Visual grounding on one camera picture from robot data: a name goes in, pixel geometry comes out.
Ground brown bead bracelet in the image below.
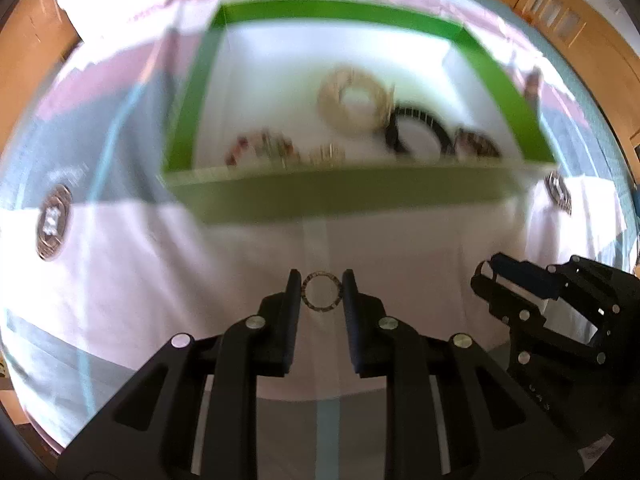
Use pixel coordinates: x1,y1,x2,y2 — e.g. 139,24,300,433
451,127,504,162

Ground gold flower brooch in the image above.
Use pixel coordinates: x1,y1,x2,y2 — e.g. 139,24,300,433
309,143,346,166

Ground cream white wristwatch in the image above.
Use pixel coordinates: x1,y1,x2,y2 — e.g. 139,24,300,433
317,65,395,138

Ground green cardboard box tray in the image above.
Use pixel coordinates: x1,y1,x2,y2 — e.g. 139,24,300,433
160,0,555,224

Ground small studded ring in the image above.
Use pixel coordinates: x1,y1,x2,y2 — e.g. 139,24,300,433
301,271,344,313

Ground red white bead bracelet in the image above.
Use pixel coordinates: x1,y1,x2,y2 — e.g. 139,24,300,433
224,129,302,167

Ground wooden wall cabinets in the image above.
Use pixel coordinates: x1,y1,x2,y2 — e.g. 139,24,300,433
499,0,639,172

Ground wooden headboard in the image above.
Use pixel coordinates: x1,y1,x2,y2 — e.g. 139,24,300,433
1,0,79,144

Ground black wristwatch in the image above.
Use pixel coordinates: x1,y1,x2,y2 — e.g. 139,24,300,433
384,105,454,162

